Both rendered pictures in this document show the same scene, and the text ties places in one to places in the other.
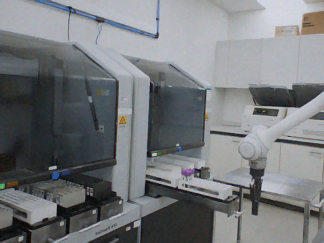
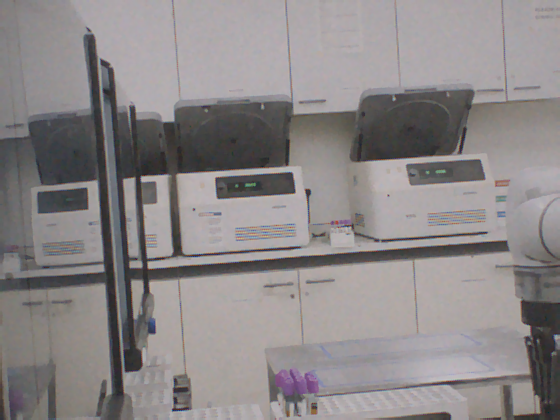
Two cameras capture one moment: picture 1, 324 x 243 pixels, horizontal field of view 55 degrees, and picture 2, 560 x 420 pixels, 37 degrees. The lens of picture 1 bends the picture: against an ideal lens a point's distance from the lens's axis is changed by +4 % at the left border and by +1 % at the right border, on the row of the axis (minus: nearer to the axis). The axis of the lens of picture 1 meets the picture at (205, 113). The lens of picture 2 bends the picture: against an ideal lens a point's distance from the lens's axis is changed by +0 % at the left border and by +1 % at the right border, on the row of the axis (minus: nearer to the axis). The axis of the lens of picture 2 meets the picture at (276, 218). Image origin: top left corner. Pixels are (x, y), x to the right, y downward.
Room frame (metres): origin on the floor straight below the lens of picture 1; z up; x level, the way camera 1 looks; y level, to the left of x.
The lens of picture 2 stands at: (0.69, 0.89, 1.23)
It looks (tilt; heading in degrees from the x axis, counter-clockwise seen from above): 3 degrees down; 322
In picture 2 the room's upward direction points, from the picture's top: 4 degrees counter-clockwise
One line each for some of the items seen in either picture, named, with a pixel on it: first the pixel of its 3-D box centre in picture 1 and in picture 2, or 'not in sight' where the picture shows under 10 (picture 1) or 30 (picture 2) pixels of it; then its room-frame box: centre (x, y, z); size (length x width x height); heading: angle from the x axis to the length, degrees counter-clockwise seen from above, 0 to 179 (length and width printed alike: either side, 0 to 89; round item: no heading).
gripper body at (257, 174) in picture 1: (256, 176); (545, 327); (1.49, -0.27, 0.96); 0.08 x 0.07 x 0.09; 149
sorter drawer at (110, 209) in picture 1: (70, 194); not in sight; (1.62, 0.70, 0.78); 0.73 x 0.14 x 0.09; 58
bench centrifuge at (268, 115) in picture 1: (269, 109); (109, 187); (4.17, -0.88, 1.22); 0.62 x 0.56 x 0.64; 147
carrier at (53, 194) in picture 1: (63, 195); not in sight; (1.40, 0.64, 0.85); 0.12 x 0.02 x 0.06; 148
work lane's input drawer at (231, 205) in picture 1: (184, 192); not in sight; (1.72, 0.10, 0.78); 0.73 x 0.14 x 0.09; 58
